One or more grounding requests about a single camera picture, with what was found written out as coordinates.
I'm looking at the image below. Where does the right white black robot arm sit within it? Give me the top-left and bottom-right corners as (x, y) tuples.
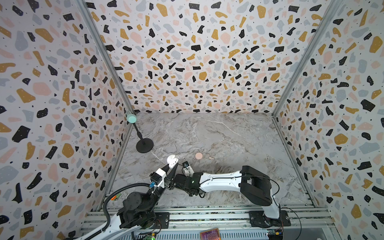
(173, 166), (281, 220)

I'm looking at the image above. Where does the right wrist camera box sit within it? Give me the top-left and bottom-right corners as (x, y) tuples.
(182, 161), (195, 177)

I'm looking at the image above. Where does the right small electronics board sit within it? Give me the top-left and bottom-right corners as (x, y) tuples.
(268, 229), (284, 240)

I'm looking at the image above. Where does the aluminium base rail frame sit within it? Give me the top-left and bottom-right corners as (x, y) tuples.
(80, 205), (341, 240)

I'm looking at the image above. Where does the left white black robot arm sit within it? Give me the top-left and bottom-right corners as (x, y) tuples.
(79, 162), (178, 240)

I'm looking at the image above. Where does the pink circuit board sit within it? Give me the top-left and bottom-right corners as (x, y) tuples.
(200, 228), (221, 240)

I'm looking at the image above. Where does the orange green connector block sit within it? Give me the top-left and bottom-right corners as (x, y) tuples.
(111, 193), (122, 201)

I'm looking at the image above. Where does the small electronics board with leds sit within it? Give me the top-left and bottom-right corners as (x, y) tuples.
(143, 232), (158, 240)

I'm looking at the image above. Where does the pink earbud charging case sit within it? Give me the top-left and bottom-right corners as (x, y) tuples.
(195, 153), (203, 160)

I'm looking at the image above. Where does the white earbud charging case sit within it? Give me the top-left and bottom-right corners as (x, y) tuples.
(167, 155), (179, 169)

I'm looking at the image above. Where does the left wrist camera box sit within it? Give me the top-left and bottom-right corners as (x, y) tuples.
(150, 169), (167, 188)

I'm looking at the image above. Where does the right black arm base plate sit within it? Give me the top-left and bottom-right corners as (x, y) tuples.
(249, 211), (291, 229)

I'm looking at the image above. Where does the microphone stand with green ball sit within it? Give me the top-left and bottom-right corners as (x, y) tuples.
(126, 114), (154, 154)

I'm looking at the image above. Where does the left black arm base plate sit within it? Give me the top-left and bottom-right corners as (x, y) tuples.
(142, 212), (170, 230)

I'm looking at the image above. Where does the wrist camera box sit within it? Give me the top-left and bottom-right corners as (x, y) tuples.
(182, 161), (195, 177)
(150, 169), (167, 188)

